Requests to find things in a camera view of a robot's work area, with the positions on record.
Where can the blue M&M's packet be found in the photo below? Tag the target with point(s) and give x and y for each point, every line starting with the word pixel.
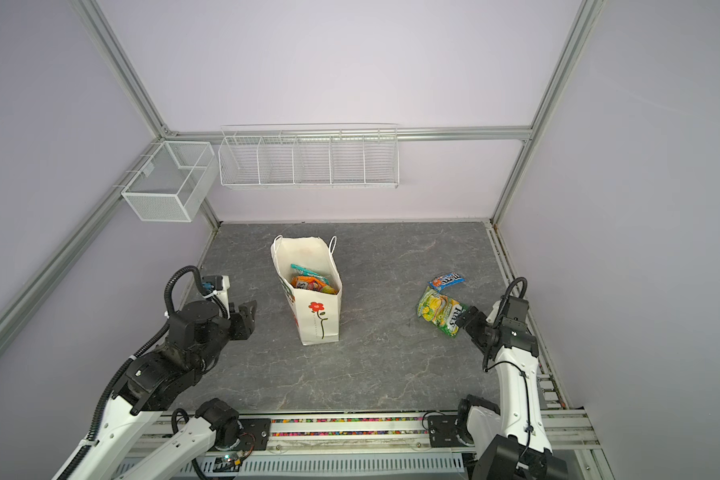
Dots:
pixel 444 281

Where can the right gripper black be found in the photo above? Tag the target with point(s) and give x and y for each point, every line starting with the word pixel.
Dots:
pixel 477 318

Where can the green Fox's spring tea bag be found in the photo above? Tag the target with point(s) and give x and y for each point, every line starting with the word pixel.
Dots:
pixel 440 310

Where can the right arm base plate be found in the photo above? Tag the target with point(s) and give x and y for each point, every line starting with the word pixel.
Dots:
pixel 445 430

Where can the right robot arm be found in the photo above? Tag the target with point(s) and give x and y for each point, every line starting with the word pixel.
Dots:
pixel 509 437

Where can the teal Fox's candy bag front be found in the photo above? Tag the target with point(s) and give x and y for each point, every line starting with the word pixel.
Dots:
pixel 302 271

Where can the long white wire basket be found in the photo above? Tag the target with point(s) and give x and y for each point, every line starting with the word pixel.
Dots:
pixel 309 155

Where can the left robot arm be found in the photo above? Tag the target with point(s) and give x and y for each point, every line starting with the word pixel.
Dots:
pixel 200 322

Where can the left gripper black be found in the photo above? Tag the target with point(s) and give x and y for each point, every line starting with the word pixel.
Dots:
pixel 243 320

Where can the small white mesh basket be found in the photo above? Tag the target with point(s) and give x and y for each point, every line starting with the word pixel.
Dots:
pixel 173 182

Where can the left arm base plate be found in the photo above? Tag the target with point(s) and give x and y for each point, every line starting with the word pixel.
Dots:
pixel 252 433

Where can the white floral paper bag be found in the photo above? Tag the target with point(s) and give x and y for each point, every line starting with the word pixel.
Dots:
pixel 317 315

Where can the orange Fox's fruits bag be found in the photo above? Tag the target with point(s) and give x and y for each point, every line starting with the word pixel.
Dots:
pixel 312 283

